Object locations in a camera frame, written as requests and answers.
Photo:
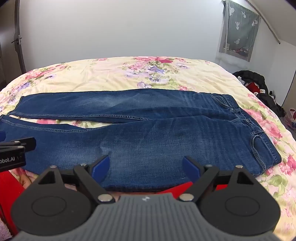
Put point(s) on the blue denim pants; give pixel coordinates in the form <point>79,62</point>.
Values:
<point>161,139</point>

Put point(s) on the grey patterned window curtain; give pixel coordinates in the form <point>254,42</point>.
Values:
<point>239,27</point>

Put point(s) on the wooden curtain rod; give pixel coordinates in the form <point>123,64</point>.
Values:
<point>266,22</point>

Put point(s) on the grey door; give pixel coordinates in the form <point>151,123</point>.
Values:
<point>9,58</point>

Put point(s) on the floral bedspread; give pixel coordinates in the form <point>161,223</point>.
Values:
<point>115,71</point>

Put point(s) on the red garment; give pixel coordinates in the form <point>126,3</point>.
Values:
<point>253,87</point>

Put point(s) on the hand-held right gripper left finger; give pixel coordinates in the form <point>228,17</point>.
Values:
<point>103,166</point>

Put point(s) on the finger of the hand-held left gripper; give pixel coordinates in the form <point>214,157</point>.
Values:
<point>26,143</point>

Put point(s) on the red cloth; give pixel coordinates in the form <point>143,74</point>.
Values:
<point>10,197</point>

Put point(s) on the pink bag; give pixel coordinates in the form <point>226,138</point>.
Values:
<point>291,117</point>

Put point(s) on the pile of dark clothes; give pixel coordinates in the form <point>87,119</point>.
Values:
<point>268,97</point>

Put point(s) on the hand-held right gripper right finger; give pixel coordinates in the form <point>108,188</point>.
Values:
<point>190,168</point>

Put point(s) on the white fluffy rug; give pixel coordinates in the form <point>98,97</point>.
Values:
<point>4,230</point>

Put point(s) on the grey-brown cabinet door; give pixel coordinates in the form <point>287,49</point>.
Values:
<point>291,92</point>

